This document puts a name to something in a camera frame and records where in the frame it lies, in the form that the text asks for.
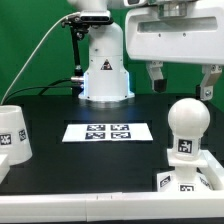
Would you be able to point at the white marker sheet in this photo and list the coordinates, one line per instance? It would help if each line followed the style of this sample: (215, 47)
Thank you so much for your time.
(107, 132)

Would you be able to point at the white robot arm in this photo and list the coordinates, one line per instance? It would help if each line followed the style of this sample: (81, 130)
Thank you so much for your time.
(106, 80)

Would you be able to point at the white left wall block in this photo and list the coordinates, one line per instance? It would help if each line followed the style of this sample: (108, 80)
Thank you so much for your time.
(4, 166)

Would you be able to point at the white lamp bulb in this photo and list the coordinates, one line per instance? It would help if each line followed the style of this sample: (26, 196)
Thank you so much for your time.
(188, 119)

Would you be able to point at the white wall rail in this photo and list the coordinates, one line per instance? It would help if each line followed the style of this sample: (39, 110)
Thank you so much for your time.
(110, 206)
(214, 171)

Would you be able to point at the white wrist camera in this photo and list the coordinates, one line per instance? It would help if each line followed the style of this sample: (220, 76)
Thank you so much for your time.
(137, 3)

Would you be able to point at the grey camera on stand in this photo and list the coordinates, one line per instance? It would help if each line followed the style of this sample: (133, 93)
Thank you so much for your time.
(95, 16)

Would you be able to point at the white lamp shade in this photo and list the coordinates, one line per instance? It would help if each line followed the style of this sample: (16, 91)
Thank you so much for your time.
(14, 140)

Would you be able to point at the white front wall rail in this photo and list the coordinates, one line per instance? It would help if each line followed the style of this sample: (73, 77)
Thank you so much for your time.
(110, 206)

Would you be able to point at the white right wall rail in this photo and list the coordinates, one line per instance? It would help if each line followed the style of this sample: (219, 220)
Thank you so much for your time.
(214, 171)

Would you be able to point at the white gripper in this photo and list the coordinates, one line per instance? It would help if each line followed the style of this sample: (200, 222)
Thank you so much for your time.
(197, 38)

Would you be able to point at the white lamp base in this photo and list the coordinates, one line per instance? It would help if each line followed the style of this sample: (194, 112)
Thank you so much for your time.
(184, 177)

